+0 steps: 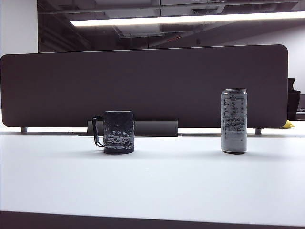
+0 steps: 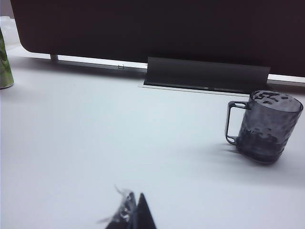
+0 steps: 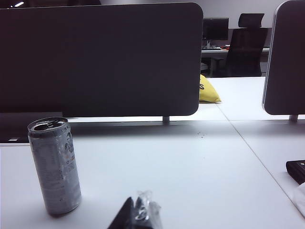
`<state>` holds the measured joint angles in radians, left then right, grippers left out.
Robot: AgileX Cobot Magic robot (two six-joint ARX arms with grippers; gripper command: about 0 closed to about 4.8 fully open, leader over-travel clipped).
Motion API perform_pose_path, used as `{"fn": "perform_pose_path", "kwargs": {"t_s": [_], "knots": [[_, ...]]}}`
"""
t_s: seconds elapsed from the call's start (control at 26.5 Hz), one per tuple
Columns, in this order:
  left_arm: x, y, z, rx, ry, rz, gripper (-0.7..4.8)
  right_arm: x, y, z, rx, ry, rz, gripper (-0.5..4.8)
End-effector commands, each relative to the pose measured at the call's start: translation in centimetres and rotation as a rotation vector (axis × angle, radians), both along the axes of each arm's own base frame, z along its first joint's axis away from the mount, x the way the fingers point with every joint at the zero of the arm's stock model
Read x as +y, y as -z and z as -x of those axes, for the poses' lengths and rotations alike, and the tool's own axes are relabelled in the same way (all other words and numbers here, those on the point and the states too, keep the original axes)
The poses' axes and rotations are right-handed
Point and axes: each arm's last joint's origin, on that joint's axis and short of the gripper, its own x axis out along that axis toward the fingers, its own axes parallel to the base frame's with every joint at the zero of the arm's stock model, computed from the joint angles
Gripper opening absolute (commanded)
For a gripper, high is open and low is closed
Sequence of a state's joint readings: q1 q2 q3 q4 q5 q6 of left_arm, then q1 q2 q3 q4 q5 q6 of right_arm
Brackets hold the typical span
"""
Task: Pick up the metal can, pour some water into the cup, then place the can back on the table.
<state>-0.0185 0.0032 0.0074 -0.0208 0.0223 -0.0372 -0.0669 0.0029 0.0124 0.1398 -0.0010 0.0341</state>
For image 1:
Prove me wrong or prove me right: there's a dark textured glass mug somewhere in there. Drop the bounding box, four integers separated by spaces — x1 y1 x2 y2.
92 110 136 155

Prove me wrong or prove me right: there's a dark office chair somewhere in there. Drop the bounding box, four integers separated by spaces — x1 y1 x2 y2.
287 78 302 121

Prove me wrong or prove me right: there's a dark front ledge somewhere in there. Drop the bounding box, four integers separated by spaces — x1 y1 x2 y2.
0 210 305 229

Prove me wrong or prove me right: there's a dark desk divider panel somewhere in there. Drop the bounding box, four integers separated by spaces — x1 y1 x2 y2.
0 44 289 128

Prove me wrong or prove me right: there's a silver metal drink can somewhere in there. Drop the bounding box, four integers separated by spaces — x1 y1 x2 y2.
221 88 248 154

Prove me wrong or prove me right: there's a long ceiling light strip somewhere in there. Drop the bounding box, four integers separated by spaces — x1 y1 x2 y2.
70 11 305 27

